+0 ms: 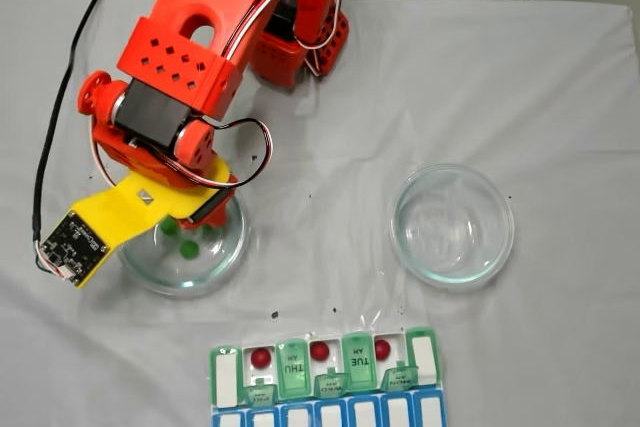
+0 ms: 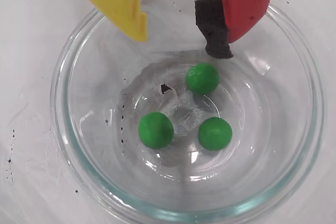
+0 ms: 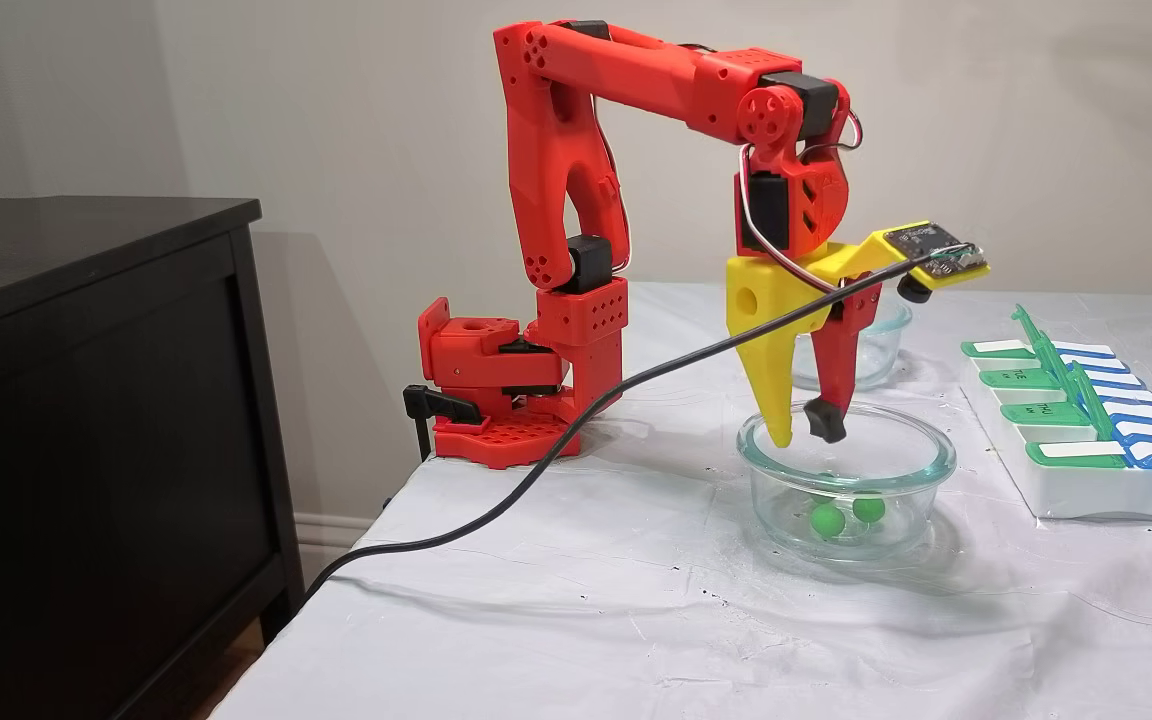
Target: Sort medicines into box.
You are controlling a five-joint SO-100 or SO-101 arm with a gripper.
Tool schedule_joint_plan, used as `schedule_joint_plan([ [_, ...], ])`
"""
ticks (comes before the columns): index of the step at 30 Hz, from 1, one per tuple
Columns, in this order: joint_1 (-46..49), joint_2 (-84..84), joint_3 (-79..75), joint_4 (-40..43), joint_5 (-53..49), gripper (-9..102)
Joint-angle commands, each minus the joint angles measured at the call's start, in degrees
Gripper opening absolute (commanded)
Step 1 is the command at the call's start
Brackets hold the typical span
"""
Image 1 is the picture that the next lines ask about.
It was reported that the weekly pill organizer box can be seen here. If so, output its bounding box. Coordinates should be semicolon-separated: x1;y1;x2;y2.
208;325;446;427

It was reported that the clear glass bowl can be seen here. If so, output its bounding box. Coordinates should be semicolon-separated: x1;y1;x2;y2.
391;162;515;292
115;186;249;297

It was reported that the white tablecloth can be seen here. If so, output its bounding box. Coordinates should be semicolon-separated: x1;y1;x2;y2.
0;0;640;427

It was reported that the circuit board camera yellow mount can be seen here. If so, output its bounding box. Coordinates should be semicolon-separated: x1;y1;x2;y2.
33;196;121;291

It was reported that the thick black camera cable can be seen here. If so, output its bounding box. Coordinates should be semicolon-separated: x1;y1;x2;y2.
30;0;107;248

